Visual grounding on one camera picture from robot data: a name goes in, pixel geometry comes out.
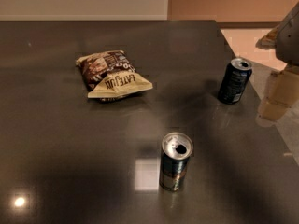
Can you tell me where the brown chip bag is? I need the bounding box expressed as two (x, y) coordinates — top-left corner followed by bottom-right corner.
(76, 50), (153, 102)

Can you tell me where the dark blue soda can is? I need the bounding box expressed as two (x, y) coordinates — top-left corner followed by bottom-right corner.
(218, 58), (252, 105)

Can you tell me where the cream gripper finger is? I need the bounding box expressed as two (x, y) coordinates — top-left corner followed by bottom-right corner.
(258, 64), (299, 121)

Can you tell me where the redbull can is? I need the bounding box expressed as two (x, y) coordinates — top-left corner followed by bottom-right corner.
(159, 133), (193, 191)

